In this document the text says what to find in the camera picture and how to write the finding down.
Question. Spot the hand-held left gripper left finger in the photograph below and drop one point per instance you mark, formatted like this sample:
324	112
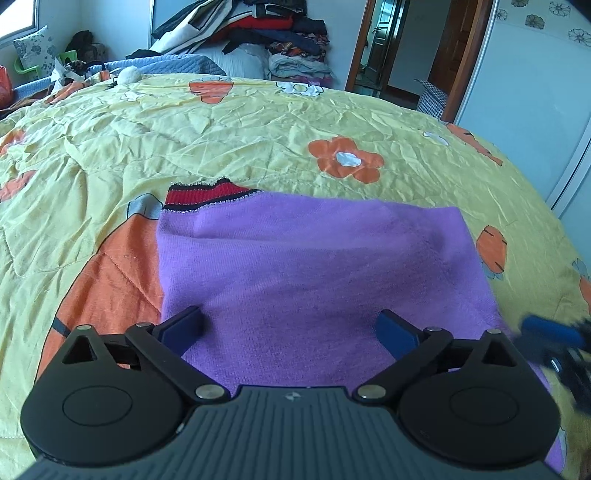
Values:
182	332

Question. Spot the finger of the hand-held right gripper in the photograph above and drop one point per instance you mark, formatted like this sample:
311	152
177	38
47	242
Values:
551	328

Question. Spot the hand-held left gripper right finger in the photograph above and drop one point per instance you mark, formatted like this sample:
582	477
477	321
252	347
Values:
397	334

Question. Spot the purple sweater with red cuff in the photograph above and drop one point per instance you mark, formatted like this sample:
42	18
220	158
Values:
300	258

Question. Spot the pile of folded clothes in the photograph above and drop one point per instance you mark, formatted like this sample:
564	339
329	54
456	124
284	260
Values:
277	32

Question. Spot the yellow floral quilt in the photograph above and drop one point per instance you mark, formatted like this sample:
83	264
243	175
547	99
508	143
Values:
231	134

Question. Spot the white wardrobe with flower stickers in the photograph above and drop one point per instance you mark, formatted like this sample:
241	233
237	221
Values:
526	92

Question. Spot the houndstooth basket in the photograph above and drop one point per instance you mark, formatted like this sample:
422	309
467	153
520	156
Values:
431	99

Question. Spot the white pompom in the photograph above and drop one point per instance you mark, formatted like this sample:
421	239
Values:
129	75

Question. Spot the grey-blue quilted blanket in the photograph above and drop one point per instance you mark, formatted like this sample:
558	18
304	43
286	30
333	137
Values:
184	64

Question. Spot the patterned crumpled cloth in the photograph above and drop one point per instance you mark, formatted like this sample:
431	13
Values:
69	78

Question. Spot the dark bag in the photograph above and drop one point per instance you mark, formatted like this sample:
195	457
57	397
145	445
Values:
85	46

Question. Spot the red plastic bag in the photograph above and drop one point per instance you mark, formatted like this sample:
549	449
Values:
4	87

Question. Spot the green plastic chair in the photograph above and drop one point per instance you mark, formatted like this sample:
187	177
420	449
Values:
25	69

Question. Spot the floral pillow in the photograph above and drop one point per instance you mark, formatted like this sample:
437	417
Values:
34	48

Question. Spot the window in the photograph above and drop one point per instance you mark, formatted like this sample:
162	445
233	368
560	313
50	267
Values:
16	18

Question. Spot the wooden door frame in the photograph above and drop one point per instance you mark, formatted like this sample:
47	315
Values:
468	55

